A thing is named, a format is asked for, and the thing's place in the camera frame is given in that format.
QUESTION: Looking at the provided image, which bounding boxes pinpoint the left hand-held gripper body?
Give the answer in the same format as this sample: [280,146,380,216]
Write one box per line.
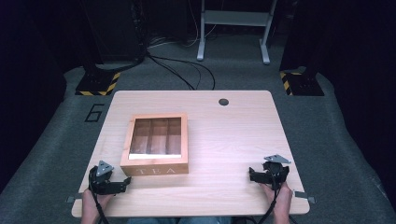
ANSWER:
[88,160,120,196]

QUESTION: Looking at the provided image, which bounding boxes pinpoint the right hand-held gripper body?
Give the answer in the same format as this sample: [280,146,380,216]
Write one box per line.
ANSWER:
[261,154,292,191]

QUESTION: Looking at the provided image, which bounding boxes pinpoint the wooden tea box glass lid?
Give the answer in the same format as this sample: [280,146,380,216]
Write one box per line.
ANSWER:
[120,112,190,177]

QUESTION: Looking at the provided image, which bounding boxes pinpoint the black yellow striped stand base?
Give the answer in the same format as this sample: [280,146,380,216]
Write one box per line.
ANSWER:
[75,70,121,97]
[278,70,325,97]

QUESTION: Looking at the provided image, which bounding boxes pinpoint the dark cabinet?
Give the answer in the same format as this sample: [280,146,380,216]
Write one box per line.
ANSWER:
[81,0,148,65]

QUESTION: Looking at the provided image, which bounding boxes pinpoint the white metal stand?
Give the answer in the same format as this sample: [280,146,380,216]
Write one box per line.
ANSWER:
[196,0,278,65]

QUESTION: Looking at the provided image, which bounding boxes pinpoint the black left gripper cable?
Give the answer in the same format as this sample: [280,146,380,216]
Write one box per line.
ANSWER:
[89,169,110,224]

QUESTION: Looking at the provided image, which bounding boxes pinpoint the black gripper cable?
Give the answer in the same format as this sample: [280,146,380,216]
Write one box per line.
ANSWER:
[89,169,110,224]
[257,176,282,224]

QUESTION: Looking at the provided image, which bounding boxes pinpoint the grey metal table bracket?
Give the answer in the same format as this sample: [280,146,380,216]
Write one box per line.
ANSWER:
[293,189,317,204]
[65,192,84,204]

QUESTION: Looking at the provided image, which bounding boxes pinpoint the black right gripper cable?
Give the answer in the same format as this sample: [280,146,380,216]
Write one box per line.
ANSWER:
[257,176,282,224]

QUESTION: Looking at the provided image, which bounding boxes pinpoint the black floor cables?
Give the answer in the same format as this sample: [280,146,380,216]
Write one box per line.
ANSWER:
[145,50,217,91]

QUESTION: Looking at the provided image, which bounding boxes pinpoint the white floor cables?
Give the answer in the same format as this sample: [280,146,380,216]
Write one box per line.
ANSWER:
[148,0,219,49]

